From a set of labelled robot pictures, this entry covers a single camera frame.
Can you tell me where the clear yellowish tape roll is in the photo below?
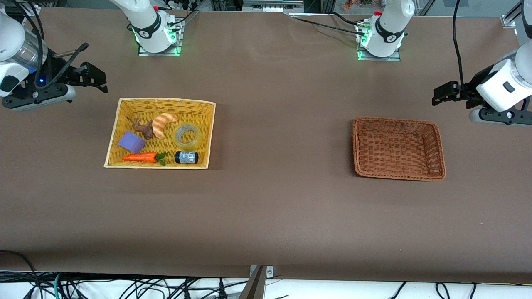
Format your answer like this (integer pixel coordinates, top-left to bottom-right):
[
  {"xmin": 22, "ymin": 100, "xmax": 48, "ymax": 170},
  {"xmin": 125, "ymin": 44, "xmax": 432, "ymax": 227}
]
[{"xmin": 173, "ymin": 123, "xmax": 203, "ymax": 151}]

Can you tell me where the brown bear figurine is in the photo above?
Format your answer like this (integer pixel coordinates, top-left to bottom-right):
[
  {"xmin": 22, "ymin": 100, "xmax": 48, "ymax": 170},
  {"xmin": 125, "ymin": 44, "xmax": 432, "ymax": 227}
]
[{"xmin": 127, "ymin": 118, "xmax": 156, "ymax": 140}]

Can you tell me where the purple foam block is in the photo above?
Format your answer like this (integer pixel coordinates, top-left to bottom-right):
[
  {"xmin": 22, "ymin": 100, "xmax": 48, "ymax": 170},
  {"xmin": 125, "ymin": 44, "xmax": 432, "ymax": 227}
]
[{"xmin": 118, "ymin": 131, "xmax": 147, "ymax": 153}]

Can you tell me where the brown wicker basket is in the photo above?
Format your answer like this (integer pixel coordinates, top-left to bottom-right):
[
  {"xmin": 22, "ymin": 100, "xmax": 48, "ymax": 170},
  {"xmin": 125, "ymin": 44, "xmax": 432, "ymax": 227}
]
[{"xmin": 352, "ymin": 116, "xmax": 446, "ymax": 182}]

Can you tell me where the toy croissant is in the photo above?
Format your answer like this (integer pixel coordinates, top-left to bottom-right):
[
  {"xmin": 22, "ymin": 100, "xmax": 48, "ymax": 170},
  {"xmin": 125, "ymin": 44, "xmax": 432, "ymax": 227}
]
[{"xmin": 152, "ymin": 113, "xmax": 178, "ymax": 139}]

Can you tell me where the orange toy carrot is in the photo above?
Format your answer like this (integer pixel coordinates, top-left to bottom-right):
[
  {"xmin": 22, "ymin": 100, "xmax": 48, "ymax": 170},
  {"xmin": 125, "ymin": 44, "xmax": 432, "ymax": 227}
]
[{"xmin": 122, "ymin": 152, "xmax": 168, "ymax": 167}]

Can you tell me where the yellow woven basket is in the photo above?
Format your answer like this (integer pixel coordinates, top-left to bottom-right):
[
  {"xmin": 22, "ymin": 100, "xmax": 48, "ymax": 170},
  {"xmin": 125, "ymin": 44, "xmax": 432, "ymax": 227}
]
[{"xmin": 103, "ymin": 97, "xmax": 216, "ymax": 170}]

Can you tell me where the grey control box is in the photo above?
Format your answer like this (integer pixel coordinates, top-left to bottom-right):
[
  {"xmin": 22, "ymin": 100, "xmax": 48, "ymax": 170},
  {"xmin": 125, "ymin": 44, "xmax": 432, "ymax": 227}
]
[{"xmin": 243, "ymin": 0, "xmax": 305, "ymax": 13}]

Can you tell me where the dark slanted bar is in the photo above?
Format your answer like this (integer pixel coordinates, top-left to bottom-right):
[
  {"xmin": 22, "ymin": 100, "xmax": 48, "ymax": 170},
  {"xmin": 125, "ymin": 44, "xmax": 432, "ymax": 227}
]
[{"xmin": 239, "ymin": 266, "xmax": 267, "ymax": 299}]

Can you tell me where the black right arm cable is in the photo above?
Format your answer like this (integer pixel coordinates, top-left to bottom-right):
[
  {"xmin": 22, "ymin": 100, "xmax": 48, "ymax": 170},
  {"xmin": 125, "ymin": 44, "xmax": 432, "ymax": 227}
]
[{"xmin": 12, "ymin": 0, "xmax": 89, "ymax": 88}]

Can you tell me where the black hanging cable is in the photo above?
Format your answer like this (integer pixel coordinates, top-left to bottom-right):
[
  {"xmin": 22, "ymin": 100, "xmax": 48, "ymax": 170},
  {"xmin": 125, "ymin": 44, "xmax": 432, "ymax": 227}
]
[{"xmin": 452, "ymin": 0, "xmax": 467, "ymax": 90}]

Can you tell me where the aluminium frame profile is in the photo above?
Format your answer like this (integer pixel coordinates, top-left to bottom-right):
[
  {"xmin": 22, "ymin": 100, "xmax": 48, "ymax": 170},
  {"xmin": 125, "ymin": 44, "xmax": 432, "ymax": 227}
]
[{"xmin": 500, "ymin": 0, "xmax": 525, "ymax": 29}]

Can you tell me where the black cable on table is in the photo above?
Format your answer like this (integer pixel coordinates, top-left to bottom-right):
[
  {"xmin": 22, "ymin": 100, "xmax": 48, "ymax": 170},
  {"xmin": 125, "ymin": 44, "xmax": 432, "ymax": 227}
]
[{"xmin": 289, "ymin": 14, "xmax": 367, "ymax": 36}]

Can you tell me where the black looped floor cable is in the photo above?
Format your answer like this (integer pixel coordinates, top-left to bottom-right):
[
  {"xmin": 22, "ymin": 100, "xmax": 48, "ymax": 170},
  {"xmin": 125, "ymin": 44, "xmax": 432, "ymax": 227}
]
[{"xmin": 0, "ymin": 250, "xmax": 42, "ymax": 299}]

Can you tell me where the metal table edge bracket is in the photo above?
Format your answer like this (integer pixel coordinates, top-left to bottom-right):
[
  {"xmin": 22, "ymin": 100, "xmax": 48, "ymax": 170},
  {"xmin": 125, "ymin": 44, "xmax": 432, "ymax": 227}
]
[{"xmin": 249, "ymin": 265, "xmax": 275, "ymax": 278}]

